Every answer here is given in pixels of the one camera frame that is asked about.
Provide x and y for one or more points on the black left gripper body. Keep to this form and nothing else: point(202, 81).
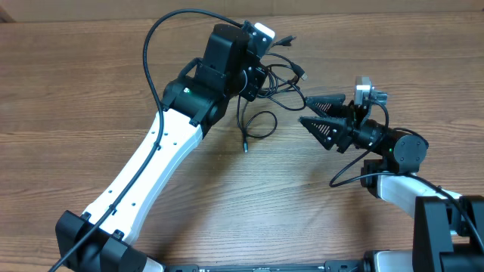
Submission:
point(249, 81)

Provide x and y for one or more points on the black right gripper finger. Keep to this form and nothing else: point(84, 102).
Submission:
point(329, 131)
point(328, 105)

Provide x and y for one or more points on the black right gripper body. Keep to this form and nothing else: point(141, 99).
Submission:
point(364, 132)

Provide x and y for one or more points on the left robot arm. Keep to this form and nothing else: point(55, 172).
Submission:
point(102, 238)

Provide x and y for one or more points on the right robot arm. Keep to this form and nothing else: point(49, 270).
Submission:
point(448, 227)

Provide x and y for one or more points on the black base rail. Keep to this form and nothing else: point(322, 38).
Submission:
point(261, 268)

